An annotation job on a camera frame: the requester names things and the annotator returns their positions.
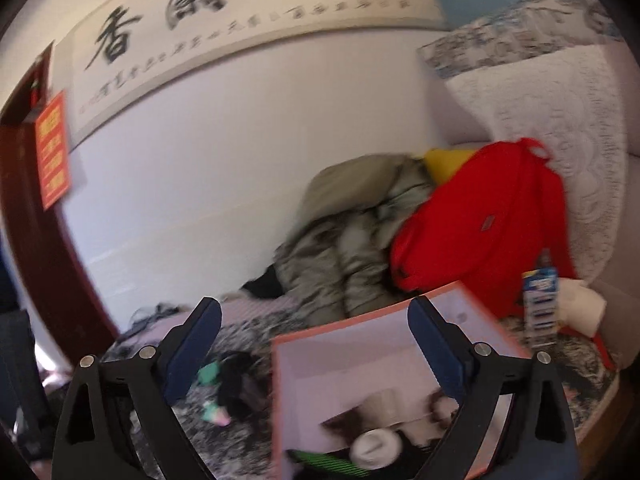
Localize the red wall poster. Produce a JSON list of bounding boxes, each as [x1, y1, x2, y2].
[[35, 90, 72, 211]]

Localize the white tissue roll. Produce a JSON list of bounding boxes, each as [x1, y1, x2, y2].
[[555, 277, 608, 341]]

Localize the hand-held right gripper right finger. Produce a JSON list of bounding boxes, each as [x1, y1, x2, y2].
[[407, 296, 581, 480]]

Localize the dark red wooden door frame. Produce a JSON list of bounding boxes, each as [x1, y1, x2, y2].
[[0, 42, 121, 346]]

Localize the olive padded jacket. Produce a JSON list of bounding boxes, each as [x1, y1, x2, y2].
[[272, 152, 441, 331]]

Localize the calligraphy wall scroll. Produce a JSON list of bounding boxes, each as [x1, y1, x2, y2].
[[55, 0, 451, 148]]

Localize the grey printed blanket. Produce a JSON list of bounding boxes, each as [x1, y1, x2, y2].
[[100, 295, 621, 480]]

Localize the person's dark clothing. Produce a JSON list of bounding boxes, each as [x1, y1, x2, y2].
[[0, 240, 51, 458]]

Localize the pink-edged storage box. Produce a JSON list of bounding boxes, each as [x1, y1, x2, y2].
[[270, 281, 533, 480]]

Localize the blue battery pack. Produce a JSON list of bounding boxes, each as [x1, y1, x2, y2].
[[522, 250, 560, 346]]

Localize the dark cables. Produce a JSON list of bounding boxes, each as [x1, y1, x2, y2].
[[117, 302, 193, 341]]

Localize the blue white patterned cloth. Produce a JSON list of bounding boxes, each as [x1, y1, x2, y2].
[[417, 0, 626, 78]]

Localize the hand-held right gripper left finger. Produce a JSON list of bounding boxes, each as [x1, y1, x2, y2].
[[51, 296, 223, 480]]

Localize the red backpack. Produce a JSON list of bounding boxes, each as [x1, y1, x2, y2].
[[390, 137, 578, 318]]

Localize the white quilted mattress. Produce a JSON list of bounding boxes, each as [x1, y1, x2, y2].
[[442, 42, 640, 291]]

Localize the black green striped item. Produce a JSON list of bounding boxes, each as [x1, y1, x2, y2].
[[287, 449, 368, 478]]

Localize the yellow cloth item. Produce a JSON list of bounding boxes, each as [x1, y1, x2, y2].
[[424, 146, 481, 186]]

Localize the black garment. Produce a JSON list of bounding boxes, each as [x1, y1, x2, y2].
[[240, 265, 288, 301]]

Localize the small pink green item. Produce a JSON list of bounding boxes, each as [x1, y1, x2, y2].
[[202, 400, 232, 426]]

